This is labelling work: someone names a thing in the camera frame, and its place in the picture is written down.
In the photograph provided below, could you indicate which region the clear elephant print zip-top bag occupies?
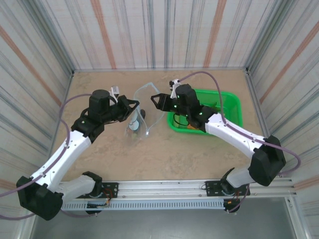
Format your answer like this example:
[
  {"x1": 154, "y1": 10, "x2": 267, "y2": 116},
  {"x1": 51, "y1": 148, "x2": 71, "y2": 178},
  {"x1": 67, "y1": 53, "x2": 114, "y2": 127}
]
[{"x1": 124, "y1": 82, "x2": 165, "y2": 140}]

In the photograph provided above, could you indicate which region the green plastic basket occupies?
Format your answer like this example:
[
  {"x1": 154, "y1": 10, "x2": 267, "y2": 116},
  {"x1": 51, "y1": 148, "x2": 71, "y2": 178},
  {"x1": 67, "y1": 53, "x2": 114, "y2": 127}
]
[{"x1": 166, "y1": 89, "x2": 243, "y2": 137}]

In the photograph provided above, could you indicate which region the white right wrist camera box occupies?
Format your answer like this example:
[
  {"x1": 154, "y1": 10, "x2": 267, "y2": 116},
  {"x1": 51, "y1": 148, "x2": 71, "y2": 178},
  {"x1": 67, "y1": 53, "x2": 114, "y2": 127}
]
[{"x1": 168, "y1": 79, "x2": 181, "y2": 99}]

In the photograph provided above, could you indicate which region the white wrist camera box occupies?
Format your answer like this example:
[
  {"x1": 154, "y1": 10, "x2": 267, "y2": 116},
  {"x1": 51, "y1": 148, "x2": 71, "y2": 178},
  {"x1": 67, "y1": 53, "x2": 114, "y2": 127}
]
[
  {"x1": 168, "y1": 79, "x2": 181, "y2": 99},
  {"x1": 109, "y1": 85, "x2": 120, "y2": 100}
]

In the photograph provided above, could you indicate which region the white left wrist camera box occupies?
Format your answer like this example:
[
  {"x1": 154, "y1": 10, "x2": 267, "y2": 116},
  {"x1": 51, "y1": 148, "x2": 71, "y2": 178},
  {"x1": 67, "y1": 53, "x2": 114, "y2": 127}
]
[{"x1": 109, "y1": 85, "x2": 120, "y2": 100}]

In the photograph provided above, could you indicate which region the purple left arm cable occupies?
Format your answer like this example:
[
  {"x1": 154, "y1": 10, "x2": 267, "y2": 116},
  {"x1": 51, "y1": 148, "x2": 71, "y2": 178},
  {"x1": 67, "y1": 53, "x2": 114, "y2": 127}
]
[{"x1": 0, "y1": 93, "x2": 97, "y2": 221}]

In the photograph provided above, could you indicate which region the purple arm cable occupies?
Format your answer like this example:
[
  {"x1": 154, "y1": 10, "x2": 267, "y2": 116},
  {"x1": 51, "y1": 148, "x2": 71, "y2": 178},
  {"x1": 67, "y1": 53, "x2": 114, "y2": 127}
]
[
  {"x1": 178, "y1": 71, "x2": 302, "y2": 214},
  {"x1": 0, "y1": 93, "x2": 97, "y2": 221}
]

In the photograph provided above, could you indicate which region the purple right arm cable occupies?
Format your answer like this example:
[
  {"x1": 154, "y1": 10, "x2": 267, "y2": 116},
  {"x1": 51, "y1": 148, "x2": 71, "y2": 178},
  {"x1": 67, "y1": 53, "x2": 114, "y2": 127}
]
[{"x1": 178, "y1": 71, "x2": 302, "y2": 214}]

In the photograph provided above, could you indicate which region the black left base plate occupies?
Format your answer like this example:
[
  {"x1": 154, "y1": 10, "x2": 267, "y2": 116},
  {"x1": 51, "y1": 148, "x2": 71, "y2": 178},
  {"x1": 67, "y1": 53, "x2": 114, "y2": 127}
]
[{"x1": 74, "y1": 182, "x2": 119, "y2": 199}]

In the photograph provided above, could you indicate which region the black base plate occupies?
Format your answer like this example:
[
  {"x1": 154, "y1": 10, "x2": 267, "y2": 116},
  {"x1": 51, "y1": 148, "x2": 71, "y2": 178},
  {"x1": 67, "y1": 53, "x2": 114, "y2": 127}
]
[
  {"x1": 205, "y1": 179, "x2": 251, "y2": 197},
  {"x1": 74, "y1": 182, "x2": 119, "y2": 199}
]

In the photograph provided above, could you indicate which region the aluminium mounting rail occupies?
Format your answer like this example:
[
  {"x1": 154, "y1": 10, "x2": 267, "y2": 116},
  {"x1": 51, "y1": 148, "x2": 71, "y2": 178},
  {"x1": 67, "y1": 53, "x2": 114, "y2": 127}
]
[{"x1": 26, "y1": 177, "x2": 298, "y2": 203}]

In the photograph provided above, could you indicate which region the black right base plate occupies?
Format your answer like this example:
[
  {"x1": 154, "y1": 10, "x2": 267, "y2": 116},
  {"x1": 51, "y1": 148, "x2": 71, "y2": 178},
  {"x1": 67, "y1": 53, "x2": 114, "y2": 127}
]
[{"x1": 205, "y1": 179, "x2": 251, "y2": 197}]

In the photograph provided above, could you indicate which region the slotted grey cable duct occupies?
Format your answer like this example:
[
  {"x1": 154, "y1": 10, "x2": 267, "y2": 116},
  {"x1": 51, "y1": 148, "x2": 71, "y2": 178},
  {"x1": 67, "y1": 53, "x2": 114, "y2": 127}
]
[{"x1": 61, "y1": 200, "x2": 225, "y2": 212}]

